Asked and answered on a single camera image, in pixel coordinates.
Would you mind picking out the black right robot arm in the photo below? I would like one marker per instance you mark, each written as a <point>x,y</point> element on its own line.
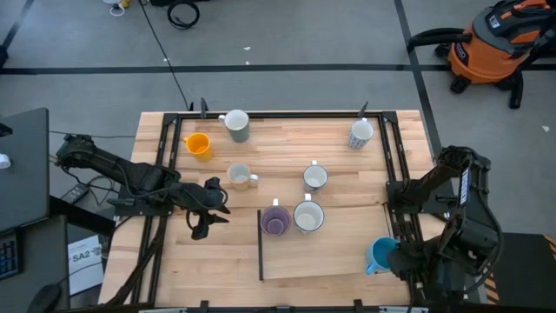
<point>469,235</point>

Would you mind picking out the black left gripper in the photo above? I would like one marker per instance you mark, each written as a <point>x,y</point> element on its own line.
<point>204,197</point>

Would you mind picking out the grey green mug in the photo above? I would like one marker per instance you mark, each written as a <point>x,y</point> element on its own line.
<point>236,121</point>

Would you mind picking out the black aluminium table frame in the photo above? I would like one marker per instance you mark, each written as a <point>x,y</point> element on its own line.
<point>282,115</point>

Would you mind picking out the blue geometric pattern mug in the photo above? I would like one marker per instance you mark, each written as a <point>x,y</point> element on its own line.
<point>361,130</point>

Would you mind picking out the yellow orange mug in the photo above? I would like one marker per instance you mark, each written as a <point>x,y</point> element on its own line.
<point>199,145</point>

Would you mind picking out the navy white floral mug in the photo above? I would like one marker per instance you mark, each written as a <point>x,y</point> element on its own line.
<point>315,177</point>
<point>308,216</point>

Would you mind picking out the black yellow hazard mat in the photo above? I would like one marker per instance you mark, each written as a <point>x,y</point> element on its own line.
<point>530,269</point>

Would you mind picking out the black backlit keyboard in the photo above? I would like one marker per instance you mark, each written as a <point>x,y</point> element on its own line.
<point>8,256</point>

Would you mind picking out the white printed paper sheet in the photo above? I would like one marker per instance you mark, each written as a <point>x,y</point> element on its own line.
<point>84,269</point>

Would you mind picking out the black office chair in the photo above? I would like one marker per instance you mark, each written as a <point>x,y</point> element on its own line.
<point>43,299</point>

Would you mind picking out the light blue mug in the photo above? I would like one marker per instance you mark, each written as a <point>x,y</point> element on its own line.
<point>377,256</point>

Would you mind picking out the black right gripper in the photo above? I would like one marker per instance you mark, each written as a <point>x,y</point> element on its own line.
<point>415,263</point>

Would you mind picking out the black power adapter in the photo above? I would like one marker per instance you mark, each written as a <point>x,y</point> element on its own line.
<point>74,194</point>

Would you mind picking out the wooden riser shelf black legs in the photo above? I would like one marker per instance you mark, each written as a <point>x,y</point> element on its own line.
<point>330,256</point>

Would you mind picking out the purple mug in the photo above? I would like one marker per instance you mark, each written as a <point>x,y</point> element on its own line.
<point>274,222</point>

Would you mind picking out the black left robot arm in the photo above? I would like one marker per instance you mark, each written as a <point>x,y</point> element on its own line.
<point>130,174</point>

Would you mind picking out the orange shop vacuum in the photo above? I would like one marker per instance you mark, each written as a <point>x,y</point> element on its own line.
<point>486,56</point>

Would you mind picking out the small black desk item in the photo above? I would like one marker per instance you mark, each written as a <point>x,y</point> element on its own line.
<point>4,129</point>

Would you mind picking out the yellow dotted white mug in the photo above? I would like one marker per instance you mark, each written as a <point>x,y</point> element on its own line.
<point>239,176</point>

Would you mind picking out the small white device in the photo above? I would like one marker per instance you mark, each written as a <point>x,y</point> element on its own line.
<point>3,161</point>

